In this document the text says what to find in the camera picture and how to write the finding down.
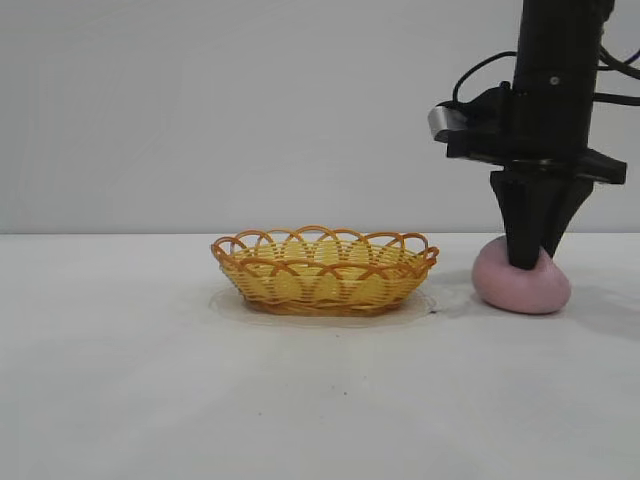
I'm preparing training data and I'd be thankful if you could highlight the thin black camera cable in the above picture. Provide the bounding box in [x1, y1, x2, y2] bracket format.
[452, 49, 519, 109]

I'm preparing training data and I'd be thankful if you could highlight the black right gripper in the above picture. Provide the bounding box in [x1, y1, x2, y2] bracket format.
[446, 69, 629, 271]

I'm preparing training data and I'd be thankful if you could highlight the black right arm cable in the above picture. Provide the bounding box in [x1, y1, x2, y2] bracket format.
[594, 44, 640, 107]

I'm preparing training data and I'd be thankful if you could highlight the yellow orange woven basket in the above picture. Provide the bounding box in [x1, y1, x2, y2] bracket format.
[210, 224, 440, 317]

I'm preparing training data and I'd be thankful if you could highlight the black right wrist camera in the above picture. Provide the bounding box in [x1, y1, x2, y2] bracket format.
[427, 82, 516, 146]

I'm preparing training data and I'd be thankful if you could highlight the pink round bun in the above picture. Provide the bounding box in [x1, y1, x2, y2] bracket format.
[472, 234, 572, 315]

